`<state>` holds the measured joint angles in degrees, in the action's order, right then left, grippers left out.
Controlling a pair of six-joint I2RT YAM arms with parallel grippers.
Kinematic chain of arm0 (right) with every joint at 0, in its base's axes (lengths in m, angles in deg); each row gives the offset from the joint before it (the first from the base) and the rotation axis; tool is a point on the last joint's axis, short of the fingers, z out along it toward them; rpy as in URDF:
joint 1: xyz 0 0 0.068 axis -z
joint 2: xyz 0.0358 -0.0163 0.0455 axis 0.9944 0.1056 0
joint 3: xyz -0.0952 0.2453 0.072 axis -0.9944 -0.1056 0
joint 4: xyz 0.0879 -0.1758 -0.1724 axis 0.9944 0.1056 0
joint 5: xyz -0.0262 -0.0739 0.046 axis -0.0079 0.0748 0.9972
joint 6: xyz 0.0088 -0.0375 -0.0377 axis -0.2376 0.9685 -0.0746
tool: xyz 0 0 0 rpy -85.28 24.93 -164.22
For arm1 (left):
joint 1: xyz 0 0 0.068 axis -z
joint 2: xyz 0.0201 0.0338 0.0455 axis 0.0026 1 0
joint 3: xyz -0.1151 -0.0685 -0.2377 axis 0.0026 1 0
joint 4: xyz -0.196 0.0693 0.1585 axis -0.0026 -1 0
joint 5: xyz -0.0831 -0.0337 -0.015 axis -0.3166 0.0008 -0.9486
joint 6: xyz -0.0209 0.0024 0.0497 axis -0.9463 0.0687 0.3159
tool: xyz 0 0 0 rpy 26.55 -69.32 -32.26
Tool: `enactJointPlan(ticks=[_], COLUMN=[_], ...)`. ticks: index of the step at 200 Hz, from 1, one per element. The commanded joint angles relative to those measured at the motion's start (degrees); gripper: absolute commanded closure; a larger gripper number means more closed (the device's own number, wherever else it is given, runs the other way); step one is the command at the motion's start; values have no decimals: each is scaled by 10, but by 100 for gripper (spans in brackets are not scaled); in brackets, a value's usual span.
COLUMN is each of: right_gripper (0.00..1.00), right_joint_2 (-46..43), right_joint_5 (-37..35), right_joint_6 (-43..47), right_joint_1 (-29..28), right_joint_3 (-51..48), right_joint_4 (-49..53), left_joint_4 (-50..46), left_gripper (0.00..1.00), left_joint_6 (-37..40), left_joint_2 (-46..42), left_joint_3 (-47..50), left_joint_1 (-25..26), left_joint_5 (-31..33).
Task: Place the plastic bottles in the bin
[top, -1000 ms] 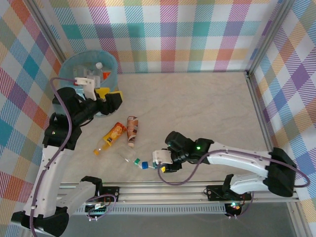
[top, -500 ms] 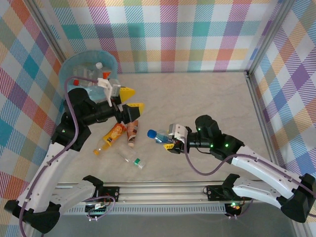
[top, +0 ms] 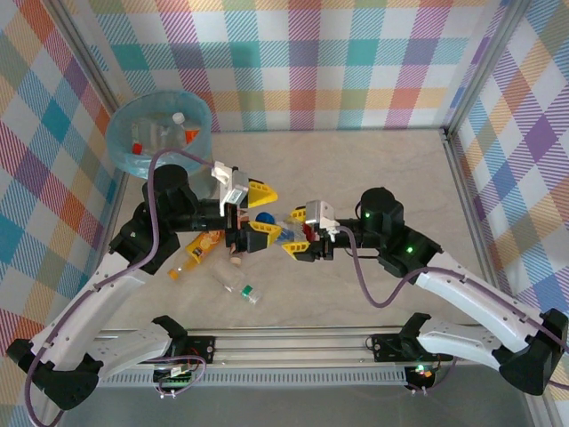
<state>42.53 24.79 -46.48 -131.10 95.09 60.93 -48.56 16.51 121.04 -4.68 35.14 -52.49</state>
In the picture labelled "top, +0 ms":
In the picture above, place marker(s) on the orange juice plastic bottle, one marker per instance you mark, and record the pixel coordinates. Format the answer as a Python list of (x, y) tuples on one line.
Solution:
[(202, 247)]

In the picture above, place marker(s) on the orange label white cap bottle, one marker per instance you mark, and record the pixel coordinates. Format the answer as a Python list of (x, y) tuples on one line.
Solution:
[(192, 133)]

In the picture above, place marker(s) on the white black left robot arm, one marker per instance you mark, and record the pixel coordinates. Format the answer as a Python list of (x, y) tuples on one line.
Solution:
[(89, 311)]

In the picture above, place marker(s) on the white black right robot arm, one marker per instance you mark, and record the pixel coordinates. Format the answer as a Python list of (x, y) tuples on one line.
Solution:
[(467, 298)]

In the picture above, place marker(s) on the waste bin with blue liner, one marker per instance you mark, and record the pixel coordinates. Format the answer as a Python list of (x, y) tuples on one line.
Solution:
[(122, 155)]

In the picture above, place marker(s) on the brown label plastic bottle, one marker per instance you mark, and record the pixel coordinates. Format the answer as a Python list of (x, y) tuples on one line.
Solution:
[(235, 259)]

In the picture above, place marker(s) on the clear bottle with green cap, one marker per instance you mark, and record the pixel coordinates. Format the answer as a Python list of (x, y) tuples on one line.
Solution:
[(246, 292)]

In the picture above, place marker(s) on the right controller board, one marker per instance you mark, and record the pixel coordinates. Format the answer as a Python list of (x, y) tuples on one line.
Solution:
[(420, 371)]

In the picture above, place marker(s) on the green left controller board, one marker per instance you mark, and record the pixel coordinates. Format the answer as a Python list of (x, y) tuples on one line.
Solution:
[(175, 380)]

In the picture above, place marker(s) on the aluminium table side rail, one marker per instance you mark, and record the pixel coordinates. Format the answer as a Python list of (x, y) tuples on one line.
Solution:
[(119, 187), (467, 195)]

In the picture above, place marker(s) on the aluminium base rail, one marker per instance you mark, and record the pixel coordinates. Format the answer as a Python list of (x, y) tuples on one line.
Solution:
[(289, 347)]

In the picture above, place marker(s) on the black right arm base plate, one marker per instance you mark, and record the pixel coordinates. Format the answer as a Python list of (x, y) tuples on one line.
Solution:
[(387, 347)]

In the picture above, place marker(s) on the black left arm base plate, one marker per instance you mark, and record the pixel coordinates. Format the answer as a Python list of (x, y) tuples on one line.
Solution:
[(204, 344)]

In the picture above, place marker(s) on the aluminium frame corner post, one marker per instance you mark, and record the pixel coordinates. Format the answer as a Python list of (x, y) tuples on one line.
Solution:
[(89, 58), (486, 66)]

